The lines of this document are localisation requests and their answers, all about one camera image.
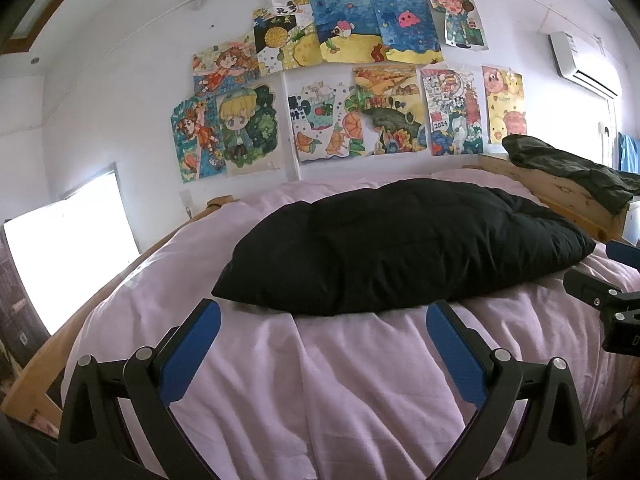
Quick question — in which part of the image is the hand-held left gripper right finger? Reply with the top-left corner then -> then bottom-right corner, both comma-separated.
425,300 -> 589,480

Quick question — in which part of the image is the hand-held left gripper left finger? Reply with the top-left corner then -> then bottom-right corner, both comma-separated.
57,298 -> 222,480

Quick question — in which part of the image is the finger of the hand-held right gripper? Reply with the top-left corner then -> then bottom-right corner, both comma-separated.
606,240 -> 640,267
563,269 -> 623,312

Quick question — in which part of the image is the black pillow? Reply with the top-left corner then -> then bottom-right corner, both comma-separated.
211,178 -> 597,317

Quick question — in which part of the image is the blue hanging cloth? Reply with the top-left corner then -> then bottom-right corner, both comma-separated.
617,132 -> 640,173

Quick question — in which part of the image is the dark green garment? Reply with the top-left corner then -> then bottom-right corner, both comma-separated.
501,134 -> 640,216

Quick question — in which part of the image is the pink bed sheet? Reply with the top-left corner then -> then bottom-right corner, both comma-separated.
60,167 -> 640,480

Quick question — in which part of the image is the bright window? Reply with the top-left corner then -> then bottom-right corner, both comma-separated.
2,162 -> 141,337

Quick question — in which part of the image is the wooden framed skylight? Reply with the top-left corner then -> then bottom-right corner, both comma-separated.
0,0 -> 101,56

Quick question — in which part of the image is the wooden bed frame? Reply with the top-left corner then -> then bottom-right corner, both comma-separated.
2,154 -> 628,433

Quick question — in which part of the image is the white wall air conditioner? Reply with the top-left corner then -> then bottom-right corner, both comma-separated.
548,31 -> 622,99

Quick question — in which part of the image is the group of colourful wall drawings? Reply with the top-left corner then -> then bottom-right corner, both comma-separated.
170,0 -> 528,182

